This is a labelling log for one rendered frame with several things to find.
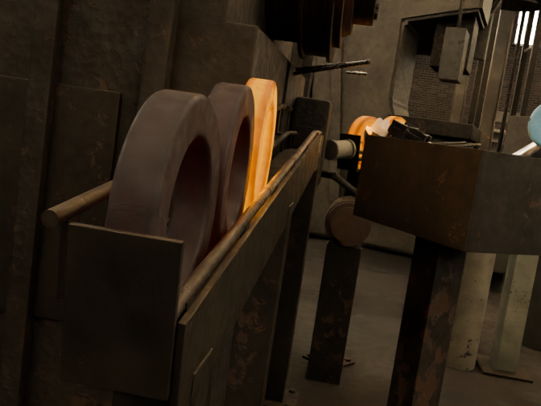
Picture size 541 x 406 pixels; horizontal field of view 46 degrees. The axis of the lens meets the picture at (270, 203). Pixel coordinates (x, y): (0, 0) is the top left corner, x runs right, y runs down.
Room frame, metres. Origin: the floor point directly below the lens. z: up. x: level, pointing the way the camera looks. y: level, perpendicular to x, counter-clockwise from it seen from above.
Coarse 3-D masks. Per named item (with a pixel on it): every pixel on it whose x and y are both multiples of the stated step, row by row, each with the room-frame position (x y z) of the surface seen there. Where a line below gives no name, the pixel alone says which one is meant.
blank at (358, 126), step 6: (360, 120) 1.95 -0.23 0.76; (366, 120) 1.95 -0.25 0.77; (372, 120) 1.97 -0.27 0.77; (354, 126) 1.94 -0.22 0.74; (360, 126) 1.93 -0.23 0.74; (354, 132) 1.93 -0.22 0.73; (360, 132) 1.93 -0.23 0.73; (360, 150) 1.94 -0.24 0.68; (360, 156) 1.95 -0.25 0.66; (360, 162) 1.95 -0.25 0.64
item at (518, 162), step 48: (384, 144) 1.03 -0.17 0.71; (432, 144) 0.93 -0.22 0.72; (384, 192) 1.01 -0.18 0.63; (432, 192) 0.92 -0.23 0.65; (480, 192) 0.85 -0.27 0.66; (528, 192) 0.90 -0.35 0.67; (432, 240) 0.90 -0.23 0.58; (480, 240) 0.86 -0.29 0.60; (528, 240) 0.90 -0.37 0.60; (432, 288) 0.99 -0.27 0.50; (432, 336) 1.00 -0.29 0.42; (432, 384) 1.01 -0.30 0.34
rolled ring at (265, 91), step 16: (256, 80) 0.82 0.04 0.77; (256, 96) 0.78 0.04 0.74; (272, 96) 0.83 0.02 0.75; (256, 112) 0.77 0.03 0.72; (272, 112) 0.88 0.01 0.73; (256, 128) 0.76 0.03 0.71; (272, 128) 0.90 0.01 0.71; (256, 144) 0.76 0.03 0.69; (272, 144) 0.92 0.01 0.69; (256, 160) 0.76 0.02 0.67; (256, 176) 0.77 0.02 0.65; (256, 192) 0.80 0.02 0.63
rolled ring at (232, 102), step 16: (224, 96) 0.62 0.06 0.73; (240, 96) 0.62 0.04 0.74; (224, 112) 0.60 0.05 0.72; (240, 112) 0.61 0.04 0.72; (224, 128) 0.59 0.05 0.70; (240, 128) 0.70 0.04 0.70; (224, 144) 0.58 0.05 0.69; (240, 144) 0.72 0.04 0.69; (224, 160) 0.58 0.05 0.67; (240, 160) 0.72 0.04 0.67; (224, 176) 0.58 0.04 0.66; (240, 176) 0.72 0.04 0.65; (224, 192) 0.58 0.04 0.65; (240, 192) 0.72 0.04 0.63; (224, 208) 0.59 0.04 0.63; (240, 208) 0.71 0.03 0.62; (224, 224) 0.61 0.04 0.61
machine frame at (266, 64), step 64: (0, 0) 1.15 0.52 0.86; (64, 0) 1.13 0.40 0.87; (128, 0) 1.12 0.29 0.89; (192, 0) 1.11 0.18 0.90; (256, 0) 1.34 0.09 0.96; (0, 64) 1.15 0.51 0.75; (64, 64) 1.14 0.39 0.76; (128, 64) 1.12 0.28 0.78; (192, 64) 1.11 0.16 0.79; (256, 64) 1.13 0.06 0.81; (0, 128) 1.14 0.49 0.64; (64, 128) 1.12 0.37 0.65; (128, 128) 1.12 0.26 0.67; (0, 192) 1.14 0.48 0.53; (64, 192) 1.12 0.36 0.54; (0, 256) 1.14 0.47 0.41; (0, 320) 1.15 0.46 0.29; (0, 384) 1.11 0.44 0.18; (64, 384) 1.13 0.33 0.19
